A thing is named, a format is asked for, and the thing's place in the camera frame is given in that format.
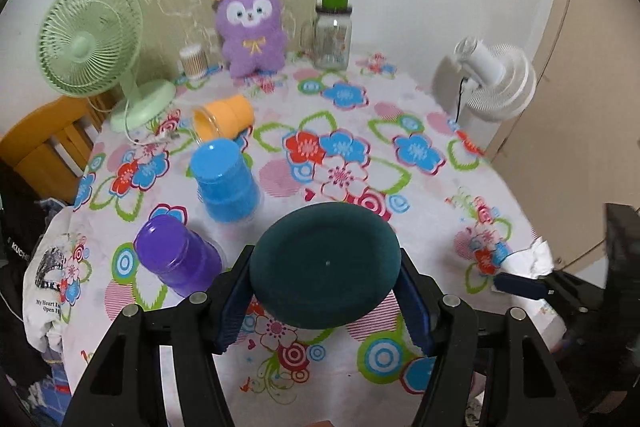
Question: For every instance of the dark green cup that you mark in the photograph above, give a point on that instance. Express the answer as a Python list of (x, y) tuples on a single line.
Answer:
[(325, 262)]

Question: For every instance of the purple cup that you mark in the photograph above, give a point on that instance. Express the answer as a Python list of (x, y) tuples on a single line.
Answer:
[(175, 252)]

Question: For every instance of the white table fan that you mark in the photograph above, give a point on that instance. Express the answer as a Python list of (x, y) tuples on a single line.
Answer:
[(492, 74)]

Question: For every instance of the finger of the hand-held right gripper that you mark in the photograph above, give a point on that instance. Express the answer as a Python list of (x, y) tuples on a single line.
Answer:
[(522, 287)]

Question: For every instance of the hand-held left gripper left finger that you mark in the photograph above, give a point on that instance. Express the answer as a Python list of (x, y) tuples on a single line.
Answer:
[(234, 307)]

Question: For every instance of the purple plush toy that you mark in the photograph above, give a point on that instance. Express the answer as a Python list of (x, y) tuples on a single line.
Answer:
[(251, 32)]

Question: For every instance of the orange cup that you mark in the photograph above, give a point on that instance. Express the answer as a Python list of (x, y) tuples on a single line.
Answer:
[(227, 114)]

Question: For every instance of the beige cabinet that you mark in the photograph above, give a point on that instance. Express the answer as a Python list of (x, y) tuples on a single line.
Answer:
[(585, 82)]

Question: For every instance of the white crumpled tissue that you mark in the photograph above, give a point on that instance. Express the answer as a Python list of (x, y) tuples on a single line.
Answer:
[(530, 259)]

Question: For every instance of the glass jar with green lid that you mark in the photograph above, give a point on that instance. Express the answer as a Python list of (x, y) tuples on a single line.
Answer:
[(332, 34)]

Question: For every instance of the blue cup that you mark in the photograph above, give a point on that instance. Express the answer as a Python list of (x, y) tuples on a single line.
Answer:
[(226, 182)]

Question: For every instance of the green table fan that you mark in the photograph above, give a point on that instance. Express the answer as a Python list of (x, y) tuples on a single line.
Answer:
[(87, 39)]

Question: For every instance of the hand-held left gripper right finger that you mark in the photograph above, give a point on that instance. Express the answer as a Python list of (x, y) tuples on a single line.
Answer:
[(416, 307)]

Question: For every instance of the white printed bag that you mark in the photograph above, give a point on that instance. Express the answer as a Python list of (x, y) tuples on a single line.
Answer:
[(47, 277)]

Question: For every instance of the cotton swab container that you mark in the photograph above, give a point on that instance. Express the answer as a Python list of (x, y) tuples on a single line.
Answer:
[(194, 63)]

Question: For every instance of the wooden chair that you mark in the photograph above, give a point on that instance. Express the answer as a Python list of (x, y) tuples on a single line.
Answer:
[(37, 137)]

